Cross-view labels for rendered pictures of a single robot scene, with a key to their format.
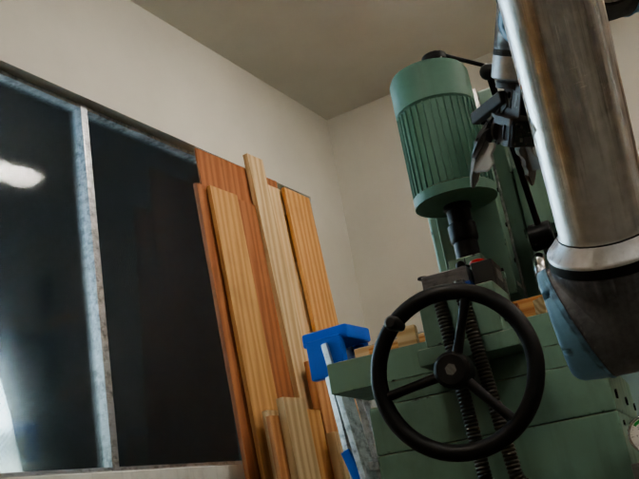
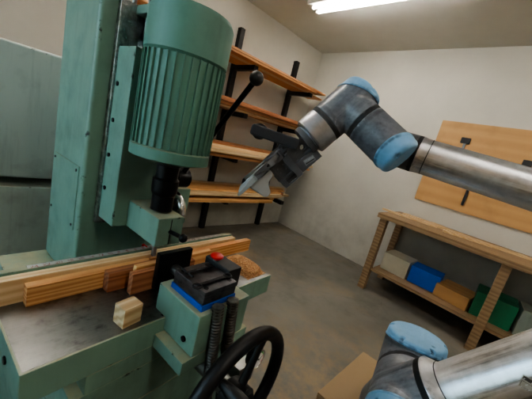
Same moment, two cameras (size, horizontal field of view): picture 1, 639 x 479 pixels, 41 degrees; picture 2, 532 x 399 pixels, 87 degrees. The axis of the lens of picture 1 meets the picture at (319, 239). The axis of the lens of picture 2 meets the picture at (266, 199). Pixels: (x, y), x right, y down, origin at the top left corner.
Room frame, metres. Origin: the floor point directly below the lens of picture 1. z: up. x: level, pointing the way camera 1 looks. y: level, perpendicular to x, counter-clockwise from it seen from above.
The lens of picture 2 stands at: (1.34, 0.26, 1.30)
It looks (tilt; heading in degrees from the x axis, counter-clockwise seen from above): 12 degrees down; 285
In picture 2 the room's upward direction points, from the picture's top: 14 degrees clockwise
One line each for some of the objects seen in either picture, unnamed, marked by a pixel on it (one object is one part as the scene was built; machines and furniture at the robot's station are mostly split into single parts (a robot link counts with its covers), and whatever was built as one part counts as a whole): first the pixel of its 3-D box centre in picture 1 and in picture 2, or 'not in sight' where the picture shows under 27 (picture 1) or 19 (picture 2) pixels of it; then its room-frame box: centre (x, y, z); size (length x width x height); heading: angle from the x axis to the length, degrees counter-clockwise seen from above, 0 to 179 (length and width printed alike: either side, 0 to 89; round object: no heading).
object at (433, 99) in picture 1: (441, 139); (180, 92); (1.74, -0.30, 1.35); 0.18 x 0.18 x 0.31
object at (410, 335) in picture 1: (407, 337); (127, 312); (1.65, -0.14, 0.92); 0.04 x 0.03 x 0.04; 77
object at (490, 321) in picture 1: (468, 319); (202, 306); (1.55, -0.24, 0.91); 0.15 x 0.14 x 0.09; 70
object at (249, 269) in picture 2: not in sight; (243, 263); (1.56, -0.51, 0.91); 0.12 x 0.09 x 0.03; 160
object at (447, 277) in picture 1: (462, 280); (211, 277); (1.55, -0.25, 0.99); 0.13 x 0.11 x 0.06; 70
